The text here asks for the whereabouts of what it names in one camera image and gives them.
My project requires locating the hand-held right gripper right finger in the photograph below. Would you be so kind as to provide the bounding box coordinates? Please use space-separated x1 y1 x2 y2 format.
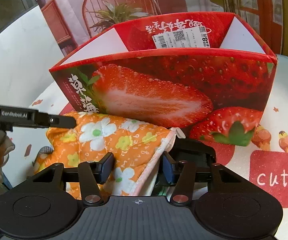
161 152 247 205

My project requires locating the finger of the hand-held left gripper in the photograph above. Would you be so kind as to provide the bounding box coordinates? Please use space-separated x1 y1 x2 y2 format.
35 112 77 131

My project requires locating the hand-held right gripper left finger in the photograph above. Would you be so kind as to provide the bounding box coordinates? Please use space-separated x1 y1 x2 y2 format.
30 152 115 205

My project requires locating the red strawberry print box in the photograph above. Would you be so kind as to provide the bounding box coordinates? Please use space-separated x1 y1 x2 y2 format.
49 12 277 147

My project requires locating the white barcode label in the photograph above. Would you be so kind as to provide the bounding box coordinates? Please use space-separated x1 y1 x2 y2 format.
152 27 208 49

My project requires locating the printed wall tapestry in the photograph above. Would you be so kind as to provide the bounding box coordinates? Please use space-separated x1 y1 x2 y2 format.
28 0 284 57

